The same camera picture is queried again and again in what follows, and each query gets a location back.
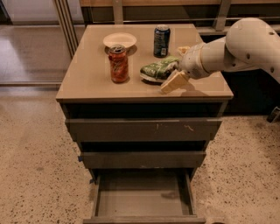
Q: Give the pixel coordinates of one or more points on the middle grey drawer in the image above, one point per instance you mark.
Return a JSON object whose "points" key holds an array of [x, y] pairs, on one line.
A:
{"points": [[142, 159]]}

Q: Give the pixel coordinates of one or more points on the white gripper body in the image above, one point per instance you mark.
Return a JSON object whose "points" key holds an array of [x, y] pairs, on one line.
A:
{"points": [[191, 62]]}

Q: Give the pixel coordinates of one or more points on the grey drawer cabinet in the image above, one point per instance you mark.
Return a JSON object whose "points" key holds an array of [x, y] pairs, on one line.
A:
{"points": [[87, 92]]}

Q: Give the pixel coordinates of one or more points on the green jalapeno chip bag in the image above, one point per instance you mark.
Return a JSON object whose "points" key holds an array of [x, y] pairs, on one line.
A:
{"points": [[159, 71]]}

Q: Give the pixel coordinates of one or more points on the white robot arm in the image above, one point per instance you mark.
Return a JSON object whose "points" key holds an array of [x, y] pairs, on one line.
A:
{"points": [[249, 44]]}

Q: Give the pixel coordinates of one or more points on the bottom grey open drawer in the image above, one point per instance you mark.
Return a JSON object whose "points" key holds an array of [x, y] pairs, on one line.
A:
{"points": [[159, 196]]}

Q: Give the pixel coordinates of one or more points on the white paper bowl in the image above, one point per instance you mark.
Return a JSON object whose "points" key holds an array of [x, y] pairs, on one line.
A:
{"points": [[120, 38]]}

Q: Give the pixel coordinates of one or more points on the orange soda can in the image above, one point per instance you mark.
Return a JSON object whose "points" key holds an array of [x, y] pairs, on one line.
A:
{"points": [[119, 67]]}

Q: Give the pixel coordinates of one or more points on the top grey drawer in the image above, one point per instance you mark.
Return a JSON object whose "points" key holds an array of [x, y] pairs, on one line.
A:
{"points": [[143, 130]]}

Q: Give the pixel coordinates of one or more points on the blue soda can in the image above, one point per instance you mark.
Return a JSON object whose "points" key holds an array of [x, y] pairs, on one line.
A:
{"points": [[161, 40]]}

